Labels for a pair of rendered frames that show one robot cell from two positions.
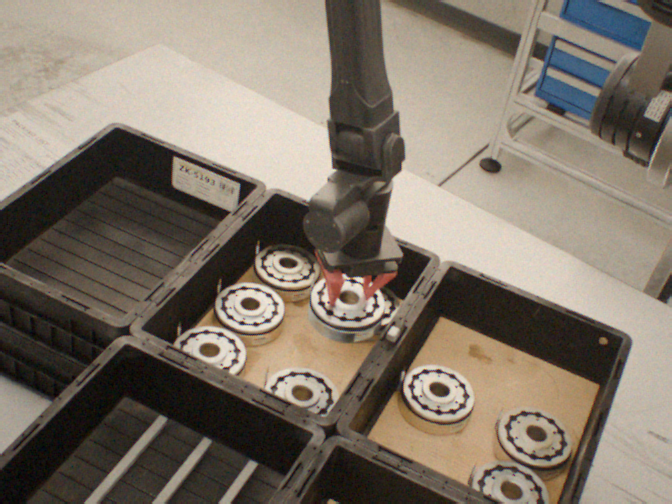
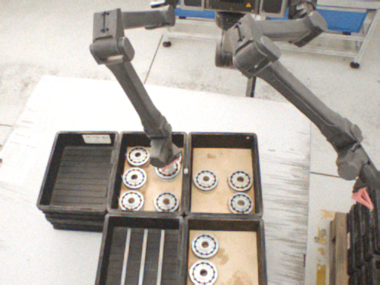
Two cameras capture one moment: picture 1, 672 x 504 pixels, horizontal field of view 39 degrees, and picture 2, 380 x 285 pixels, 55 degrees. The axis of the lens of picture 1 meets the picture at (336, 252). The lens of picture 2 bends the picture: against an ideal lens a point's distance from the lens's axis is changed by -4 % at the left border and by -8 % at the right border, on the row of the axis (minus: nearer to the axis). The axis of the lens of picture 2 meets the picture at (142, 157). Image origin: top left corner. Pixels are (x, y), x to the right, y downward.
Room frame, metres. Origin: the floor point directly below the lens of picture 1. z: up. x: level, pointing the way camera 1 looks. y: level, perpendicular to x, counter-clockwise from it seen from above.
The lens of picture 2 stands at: (0.16, 0.11, 2.22)
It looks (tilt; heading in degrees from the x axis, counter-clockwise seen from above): 55 degrees down; 357
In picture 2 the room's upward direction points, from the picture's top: 11 degrees counter-clockwise
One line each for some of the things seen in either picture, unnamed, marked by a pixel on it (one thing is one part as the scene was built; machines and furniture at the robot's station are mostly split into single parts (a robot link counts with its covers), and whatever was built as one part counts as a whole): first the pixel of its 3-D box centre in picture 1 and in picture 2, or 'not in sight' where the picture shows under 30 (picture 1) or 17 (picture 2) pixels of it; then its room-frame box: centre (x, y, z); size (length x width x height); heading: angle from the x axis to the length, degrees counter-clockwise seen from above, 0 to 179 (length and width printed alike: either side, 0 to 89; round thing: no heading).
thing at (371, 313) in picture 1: (347, 301); (167, 167); (0.98, -0.03, 0.95); 0.10 x 0.10 x 0.01
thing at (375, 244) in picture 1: (360, 233); (165, 150); (0.98, -0.03, 1.07); 0.10 x 0.07 x 0.07; 116
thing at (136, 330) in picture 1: (296, 297); (149, 171); (1.01, 0.04, 0.92); 0.40 x 0.30 x 0.02; 162
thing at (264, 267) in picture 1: (287, 266); (138, 155); (1.14, 0.07, 0.86); 0.10 x 0.10 x 0.01
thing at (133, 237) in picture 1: (117, 244); (82, 175); (1.10, 0.33, 0.87); 0.40 x 0.30 x 0.11; 162
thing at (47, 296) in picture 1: (118, 217); (79, 169); (1.10, 0.33, 0.92); 0.40 x 0.30 x 0.02; 162
